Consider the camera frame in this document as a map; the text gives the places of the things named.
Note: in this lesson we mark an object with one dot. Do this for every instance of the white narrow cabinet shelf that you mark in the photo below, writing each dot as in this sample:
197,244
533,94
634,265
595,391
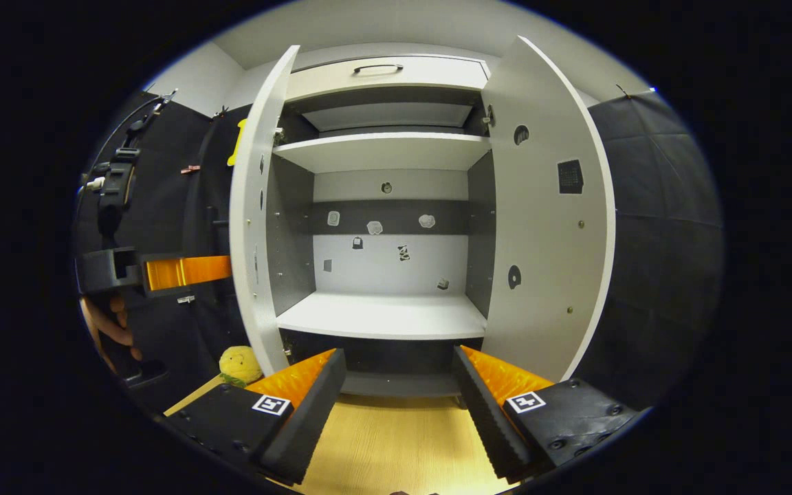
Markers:
382,151

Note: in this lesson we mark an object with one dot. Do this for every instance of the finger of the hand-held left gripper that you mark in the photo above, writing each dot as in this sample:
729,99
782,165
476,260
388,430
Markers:
190,270

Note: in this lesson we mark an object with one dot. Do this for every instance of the beige cabinet drawer front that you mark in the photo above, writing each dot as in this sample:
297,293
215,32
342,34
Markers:
430,72

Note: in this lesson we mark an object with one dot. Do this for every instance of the beige cabinet door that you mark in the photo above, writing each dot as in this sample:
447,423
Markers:
251,206
547,240

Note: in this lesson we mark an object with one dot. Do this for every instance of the red cloth clip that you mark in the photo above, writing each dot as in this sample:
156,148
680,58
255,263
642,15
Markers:
190,169

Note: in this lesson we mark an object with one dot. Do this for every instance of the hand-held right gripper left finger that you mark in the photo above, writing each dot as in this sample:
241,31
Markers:
306,419

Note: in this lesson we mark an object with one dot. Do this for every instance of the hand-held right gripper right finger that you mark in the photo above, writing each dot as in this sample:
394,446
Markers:
489,419

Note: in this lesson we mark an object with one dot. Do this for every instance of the white deep cabinet shelf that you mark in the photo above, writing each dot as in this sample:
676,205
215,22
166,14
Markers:
382,316

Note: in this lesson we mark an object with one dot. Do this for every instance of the silver cloth clip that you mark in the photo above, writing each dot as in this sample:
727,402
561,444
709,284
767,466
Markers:
186,300

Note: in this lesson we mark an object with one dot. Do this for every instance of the black backdrop cloth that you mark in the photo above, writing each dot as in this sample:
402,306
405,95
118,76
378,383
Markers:
657,240

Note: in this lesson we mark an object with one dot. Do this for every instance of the yellow plush toy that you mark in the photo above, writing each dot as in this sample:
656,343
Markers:
239,364

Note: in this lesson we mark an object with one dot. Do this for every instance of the beige double-door shoe cabinet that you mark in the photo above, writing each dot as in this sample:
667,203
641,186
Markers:
382,265

